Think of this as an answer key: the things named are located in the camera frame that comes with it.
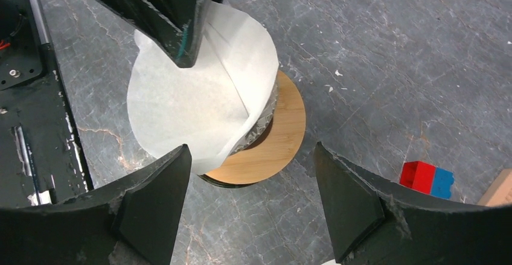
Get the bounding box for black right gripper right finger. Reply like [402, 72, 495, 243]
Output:
[314, 142, 511, 264]

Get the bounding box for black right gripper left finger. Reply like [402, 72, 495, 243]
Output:
[1, 145, 192, 264]

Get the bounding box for white paper coffee filter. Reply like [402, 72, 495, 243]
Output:
[127, 2, 278, 174]

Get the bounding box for round wooden dripper stand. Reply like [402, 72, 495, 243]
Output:
[206, 71, 306, 184]

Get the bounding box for clear ribbed glass funnel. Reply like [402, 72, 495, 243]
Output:
[229, 80, 278, 156]

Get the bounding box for loose white paper filter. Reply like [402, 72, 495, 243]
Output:
[321, 259, 339, 265]

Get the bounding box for red lego brick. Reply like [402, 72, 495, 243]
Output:
[399, 161, 436, 194]

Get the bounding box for blue lego brick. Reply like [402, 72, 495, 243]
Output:
[429, 167, 455, 199]

